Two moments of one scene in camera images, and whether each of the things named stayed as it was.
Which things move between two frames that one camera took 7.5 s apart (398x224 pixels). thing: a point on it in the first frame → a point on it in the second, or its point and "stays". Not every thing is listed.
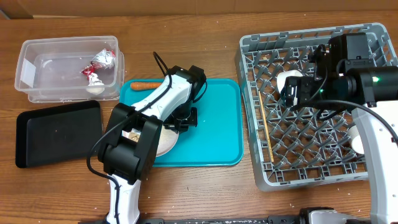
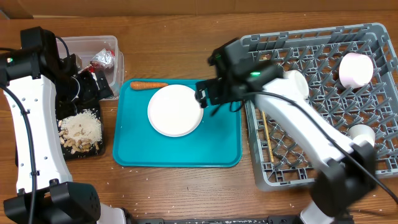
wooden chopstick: [266, 127] stays
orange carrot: [136, 86] stays
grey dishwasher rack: [291, 149] stays
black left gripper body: [182, 116] → [88, 93]
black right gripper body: [307, 91] → [223, 91]
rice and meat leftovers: [134, 136] → [81, 132]
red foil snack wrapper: [105, 59] stays
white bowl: [282, 79] stays
